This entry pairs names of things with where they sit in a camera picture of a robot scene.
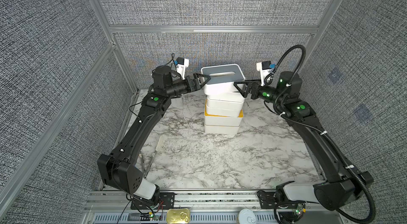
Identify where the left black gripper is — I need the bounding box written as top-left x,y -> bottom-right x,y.
165,74 -> 210,100

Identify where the grey lid tissue box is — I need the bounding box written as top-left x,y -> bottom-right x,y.
207,92 -> 245,103
201,64 -> 245,95

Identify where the grey lid tissue box back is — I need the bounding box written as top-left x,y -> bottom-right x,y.
201,64 -> 245,95

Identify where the yellow lid tissue box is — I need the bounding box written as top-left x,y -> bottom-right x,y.
204,110 -> 244,127

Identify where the large bamboo lid tissue box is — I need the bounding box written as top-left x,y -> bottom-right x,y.
204,124 -> 240,135

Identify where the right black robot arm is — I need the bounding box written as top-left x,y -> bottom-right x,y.
233,45 -> 376,224

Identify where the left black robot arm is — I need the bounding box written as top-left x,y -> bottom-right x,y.
97,65 -> 211,207

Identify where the white round lid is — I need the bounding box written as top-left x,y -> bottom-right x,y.
236,209 -> 257,224

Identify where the gold sardine tin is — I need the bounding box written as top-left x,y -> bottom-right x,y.
166,208 -> 191,224

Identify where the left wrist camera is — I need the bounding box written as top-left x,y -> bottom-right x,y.
173,57 -> 189,80

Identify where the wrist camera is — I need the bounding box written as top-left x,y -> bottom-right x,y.
256,61 -> 276,86
173,57 -> 189,80

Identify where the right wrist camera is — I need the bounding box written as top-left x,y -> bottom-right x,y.
256,61 -> 276,86

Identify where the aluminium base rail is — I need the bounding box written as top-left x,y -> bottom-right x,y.
85,188 -> 350,224

